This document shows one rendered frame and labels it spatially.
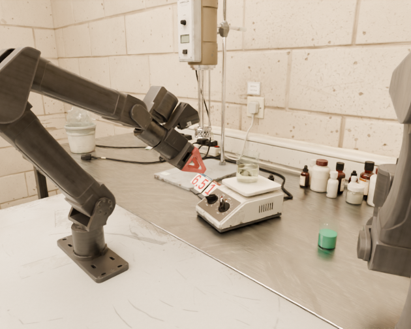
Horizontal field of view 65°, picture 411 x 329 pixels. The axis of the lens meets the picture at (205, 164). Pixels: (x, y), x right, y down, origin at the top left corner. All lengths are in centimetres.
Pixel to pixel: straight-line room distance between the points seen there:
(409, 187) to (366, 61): 79
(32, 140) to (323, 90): 95
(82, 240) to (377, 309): 55
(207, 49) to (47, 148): 67
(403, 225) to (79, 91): 54
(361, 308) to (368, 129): 68
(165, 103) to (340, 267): 51
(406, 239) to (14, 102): 57
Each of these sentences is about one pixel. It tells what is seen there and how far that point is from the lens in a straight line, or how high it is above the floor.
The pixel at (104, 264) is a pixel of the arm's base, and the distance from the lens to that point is 70.
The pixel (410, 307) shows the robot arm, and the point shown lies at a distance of 34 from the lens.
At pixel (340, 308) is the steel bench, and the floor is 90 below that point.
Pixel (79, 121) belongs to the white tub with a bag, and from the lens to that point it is 155.
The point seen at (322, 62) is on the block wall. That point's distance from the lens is 123.
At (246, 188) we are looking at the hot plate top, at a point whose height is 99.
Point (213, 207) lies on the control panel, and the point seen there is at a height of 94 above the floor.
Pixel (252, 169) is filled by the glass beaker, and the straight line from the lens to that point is 84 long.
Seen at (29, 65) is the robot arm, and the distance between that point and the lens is 57.
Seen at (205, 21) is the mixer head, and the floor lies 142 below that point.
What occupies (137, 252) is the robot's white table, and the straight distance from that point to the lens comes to 74.
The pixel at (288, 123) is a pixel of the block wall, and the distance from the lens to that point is 131.
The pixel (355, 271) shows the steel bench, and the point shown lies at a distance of 73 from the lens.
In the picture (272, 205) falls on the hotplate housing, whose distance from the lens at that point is 86.
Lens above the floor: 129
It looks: 17 degrees down
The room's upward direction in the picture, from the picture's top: straight up
